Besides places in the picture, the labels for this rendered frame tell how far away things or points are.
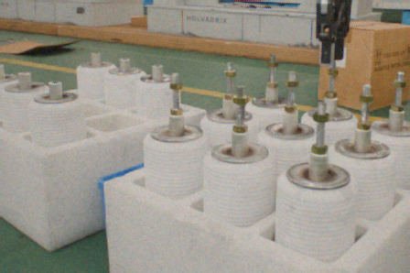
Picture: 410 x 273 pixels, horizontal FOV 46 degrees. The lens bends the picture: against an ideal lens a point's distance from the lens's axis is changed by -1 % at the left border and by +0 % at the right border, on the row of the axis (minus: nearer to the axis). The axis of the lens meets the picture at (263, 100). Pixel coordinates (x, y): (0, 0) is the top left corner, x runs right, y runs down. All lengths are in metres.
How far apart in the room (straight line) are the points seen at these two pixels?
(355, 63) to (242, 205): 1.26
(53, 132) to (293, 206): 0.51
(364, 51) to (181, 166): 1.20
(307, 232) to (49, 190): 0.50
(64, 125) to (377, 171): 0.55
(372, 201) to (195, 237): 0.23
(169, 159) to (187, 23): 2.54
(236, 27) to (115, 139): 2.10
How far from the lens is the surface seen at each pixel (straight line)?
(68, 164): 0.90
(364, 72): 1.79
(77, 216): 0.95
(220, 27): 3.04
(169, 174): 0.68
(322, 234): 0.56
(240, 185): 0.60
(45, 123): 0.92
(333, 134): 0.79
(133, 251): 0.75
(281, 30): 2.83
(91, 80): 1.23
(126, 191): 0.71
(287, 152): 0.69
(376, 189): 0.65
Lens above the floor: 0.48
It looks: 15 degrees down
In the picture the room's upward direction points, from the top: 2 degrees clockwise
